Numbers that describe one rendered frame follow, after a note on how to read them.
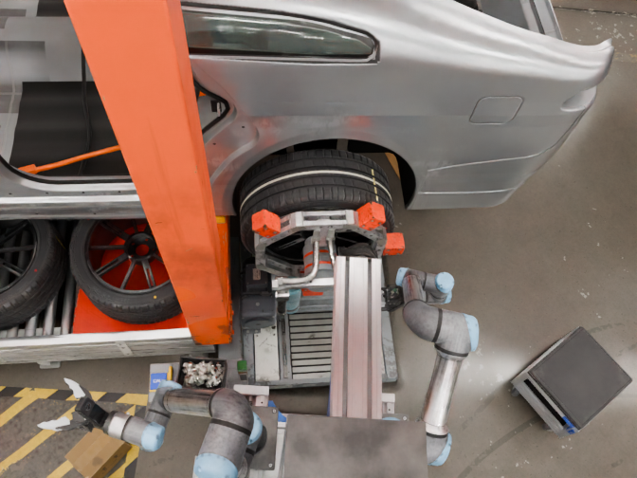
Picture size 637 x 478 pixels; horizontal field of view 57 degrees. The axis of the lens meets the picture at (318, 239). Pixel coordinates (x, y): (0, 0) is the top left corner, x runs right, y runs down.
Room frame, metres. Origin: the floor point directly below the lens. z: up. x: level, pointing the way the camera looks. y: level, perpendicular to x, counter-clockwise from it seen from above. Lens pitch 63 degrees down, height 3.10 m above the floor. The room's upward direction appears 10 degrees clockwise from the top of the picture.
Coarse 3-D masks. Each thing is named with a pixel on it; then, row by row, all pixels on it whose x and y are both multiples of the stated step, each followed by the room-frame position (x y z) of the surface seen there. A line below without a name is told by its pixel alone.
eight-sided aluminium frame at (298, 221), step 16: (288, 224) 1.08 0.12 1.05; (304, 224) 1.06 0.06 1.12; (320, 224) 1.07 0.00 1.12; (336, 224) 1.08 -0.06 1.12; (352, 224) 1.09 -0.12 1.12; (256, 240) 1.03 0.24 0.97; (272, 240) 1.03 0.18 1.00; (384, 240) 1.13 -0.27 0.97; (256, 256) 1.01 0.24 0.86; (272, 272) 1.03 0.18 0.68; (288, 272) 1.05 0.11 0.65
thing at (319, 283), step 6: (276, 282) 0.86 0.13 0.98; (312, 282) 0.89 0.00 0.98; (318, 282) 0.89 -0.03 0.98; (324, 282) 0.90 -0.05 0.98; (330, 282) 0.90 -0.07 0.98; (276, 288) 0.84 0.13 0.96; (282, 288) 0.85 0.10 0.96; (288, 288) 0.85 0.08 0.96; (294, 288) 0.86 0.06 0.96; (300, 288) 0.86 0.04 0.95
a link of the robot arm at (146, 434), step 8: (128, 424) 0.23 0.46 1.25; (136, 424) 0.23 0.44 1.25; (144, 424) 0.24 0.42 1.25; (152, 424) 0.24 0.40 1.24; (128, 432) 0.20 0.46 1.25; (136, 432) 0.21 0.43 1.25; (144, 432) 0.21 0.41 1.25; (152, 432) 0.22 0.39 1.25; (160, 432) 0.22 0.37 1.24; (128, 440) 0.19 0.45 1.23; (136, 440) 0.19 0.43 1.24; (144, 440) 0.19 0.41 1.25; (152, 440) 0.19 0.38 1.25; (160, 440) 0.20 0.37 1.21; (144, 448) 0.17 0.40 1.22; (152, 448) 0.18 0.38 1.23
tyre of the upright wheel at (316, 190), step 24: (264, 168) 1.29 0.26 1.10; (288, 168) 1.27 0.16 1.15; (312, 168) 1.28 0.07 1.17; (336, 168) 1.30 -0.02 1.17; (360, 168) 1.34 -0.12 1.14; (240, 192) 1.27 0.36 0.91; (264, 192) 1.18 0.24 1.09; (288, 192) 1.17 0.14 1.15; (312, 192) 1.17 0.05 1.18; (336, 192) 1.19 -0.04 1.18; (360, 192) 1.23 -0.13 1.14; (384, 192) 1.31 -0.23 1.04; (240, 216) 1.18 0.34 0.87
